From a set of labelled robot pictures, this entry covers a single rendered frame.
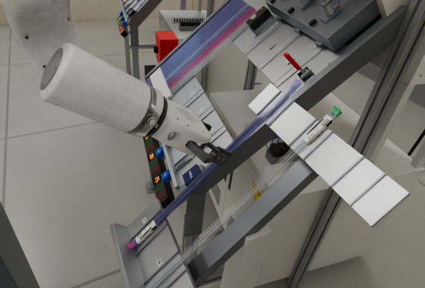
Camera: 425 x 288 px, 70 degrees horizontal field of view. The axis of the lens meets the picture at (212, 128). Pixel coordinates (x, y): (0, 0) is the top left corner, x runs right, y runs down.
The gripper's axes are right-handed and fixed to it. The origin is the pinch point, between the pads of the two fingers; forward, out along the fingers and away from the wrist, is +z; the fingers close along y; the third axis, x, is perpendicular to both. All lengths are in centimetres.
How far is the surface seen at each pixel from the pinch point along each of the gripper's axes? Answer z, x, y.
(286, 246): 71, 28, 6
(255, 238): 12.3, 9.4, -13.6
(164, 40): 31, 0, 109
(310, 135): 6.6, -13.1, -11.0
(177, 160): 15.4, 18.6, 23.5
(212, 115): 18.7, 2.3, 27.5
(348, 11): 19.3, -40.2, 12.2
